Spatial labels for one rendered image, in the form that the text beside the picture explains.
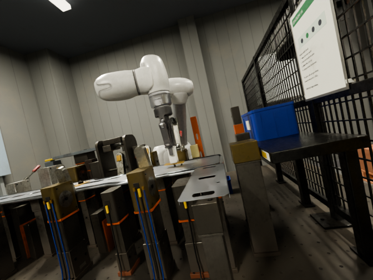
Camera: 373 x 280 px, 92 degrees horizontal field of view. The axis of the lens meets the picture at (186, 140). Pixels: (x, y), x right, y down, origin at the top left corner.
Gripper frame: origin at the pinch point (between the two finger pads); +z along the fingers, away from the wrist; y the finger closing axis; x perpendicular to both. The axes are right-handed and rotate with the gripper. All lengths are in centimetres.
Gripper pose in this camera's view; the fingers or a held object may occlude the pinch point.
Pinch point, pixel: (172, 154)
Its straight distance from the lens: 76.3
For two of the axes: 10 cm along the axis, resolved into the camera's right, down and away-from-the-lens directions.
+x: 9.6, -2.1, -1.8
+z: 2.2, 9.8, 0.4
